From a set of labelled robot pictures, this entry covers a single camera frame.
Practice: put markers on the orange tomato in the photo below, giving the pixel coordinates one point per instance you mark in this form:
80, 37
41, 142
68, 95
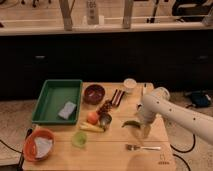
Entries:
92, 117

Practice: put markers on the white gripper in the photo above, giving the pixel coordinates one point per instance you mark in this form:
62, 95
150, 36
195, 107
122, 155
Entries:
146, 118

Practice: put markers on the silver fork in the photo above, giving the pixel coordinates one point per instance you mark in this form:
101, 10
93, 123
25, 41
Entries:
136, 147

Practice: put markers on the green plastic tray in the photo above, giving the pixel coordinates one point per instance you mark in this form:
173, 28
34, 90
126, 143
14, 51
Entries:
54, 95

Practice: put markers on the black teal bag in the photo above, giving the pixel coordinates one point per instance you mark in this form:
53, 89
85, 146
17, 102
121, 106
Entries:
200, 99

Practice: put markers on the green plastic cup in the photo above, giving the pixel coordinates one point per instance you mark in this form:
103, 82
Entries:
79, 139

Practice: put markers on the small metal cup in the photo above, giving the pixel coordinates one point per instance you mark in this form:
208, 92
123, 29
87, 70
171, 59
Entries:
105, 120

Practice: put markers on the dark red bowl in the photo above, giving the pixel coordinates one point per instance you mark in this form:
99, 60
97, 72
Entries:
94, 94

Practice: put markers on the yellow corn cob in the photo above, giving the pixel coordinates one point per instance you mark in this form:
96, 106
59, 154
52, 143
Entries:
89, 127

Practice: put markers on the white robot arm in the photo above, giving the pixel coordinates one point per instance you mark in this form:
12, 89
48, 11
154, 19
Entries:
157, 102

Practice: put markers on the white cloth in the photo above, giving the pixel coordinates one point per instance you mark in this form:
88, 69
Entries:
43, 146

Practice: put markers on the grey blue sponge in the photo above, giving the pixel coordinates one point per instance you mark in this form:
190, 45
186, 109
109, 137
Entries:
67, 110

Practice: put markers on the small white cup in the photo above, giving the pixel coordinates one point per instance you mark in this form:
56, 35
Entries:
129, 85

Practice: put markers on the orange bowl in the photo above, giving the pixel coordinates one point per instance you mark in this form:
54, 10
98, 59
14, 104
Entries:
29, 149

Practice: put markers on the striped bacon strips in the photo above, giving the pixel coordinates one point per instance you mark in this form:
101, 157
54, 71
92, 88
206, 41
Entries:
117, 97

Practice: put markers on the dark red grapes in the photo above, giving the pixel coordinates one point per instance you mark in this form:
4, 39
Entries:
105, 108

